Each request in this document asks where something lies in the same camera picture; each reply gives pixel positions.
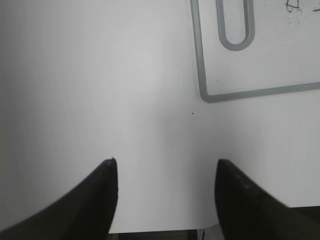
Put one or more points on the white grey-rimmed cutting board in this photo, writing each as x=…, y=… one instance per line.
x=255, y=48

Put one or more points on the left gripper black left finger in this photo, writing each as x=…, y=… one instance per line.
x=84, y=213

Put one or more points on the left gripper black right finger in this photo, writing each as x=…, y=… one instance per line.
x=247, y=212

